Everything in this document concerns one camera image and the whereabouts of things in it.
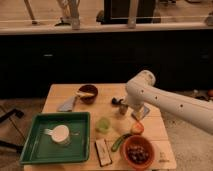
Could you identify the dark metal cup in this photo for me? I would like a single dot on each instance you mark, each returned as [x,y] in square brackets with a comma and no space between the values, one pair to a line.
[123,109]

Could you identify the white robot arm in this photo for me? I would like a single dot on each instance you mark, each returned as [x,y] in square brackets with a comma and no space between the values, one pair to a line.
[140,89]

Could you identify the dark red bowl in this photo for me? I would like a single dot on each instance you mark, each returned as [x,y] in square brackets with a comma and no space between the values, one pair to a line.
[89,88]

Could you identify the wooden spoon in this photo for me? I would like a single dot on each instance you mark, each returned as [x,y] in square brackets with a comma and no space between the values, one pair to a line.
[84,94]

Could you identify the light green plastic cup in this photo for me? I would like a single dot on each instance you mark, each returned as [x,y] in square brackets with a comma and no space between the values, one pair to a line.
[103,125]

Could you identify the blue sponge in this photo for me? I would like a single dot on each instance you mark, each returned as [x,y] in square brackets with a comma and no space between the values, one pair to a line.
[139,115]

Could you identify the grey cloth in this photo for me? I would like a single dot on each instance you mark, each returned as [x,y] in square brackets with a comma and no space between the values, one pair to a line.
[68,105]

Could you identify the red apple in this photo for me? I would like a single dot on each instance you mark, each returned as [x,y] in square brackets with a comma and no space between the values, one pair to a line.
[137,128]

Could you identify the green cucumber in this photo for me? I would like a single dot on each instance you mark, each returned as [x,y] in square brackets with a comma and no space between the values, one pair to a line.
[119,141]

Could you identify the white measuring cup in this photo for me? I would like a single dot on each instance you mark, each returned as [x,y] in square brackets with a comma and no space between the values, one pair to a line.
[59,134]

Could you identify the orange bowl with berries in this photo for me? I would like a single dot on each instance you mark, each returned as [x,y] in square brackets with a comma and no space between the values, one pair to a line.
[138,152]

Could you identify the green plastic tray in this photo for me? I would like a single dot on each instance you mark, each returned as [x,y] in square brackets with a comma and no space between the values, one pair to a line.
[40,149]

